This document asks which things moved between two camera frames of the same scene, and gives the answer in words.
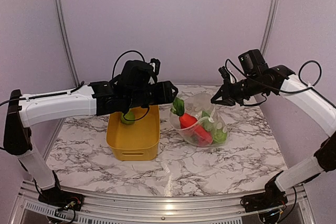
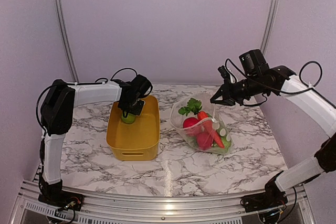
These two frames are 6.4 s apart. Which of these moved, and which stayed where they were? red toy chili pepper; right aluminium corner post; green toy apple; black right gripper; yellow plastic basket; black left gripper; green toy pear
Moved: green toy apple; black left gripper; red toy chili pepper
Stayed: black right gripper; yellow plastic basket; right aluminium corner post; green toy pear
